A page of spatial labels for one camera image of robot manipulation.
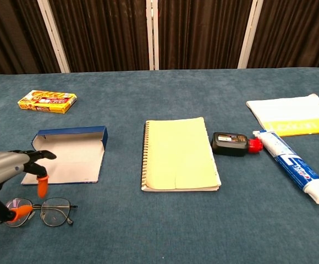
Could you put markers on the blue velvet table cover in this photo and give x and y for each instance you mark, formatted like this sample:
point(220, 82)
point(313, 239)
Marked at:
point(148, 233)

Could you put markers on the yellow spiral notebook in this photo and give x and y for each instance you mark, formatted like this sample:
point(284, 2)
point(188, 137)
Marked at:
point(178, 154)

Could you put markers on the blue white toothpaste tube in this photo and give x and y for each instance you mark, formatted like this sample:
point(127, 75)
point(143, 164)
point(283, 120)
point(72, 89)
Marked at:
point(291, 162)

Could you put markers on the white yellow flat pouch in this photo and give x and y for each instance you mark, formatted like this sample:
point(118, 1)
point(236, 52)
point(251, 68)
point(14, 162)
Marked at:
point(288, 115)

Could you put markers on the wire-frame eyeglasses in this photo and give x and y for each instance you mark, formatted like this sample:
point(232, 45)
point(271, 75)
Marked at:
point(53, 211)

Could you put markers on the dark brown pleated curtain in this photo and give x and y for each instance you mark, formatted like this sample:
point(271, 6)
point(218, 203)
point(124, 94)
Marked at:
point(203, 33)
point(101, 33)
point(11, 35)
point(297, 33)

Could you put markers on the yellow red food box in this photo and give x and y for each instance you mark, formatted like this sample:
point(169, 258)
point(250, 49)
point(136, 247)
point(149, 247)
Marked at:
point(48, 101)

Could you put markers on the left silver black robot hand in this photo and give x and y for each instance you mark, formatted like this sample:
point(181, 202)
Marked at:
point(5, 165)

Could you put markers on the blue-edged card with glasses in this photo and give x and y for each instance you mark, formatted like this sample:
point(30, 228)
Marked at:
point(74, 162)

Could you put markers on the white screen frame post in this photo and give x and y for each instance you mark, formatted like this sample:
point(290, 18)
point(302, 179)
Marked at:
point(248, 35)
point(53, 35)
point(152, 33)

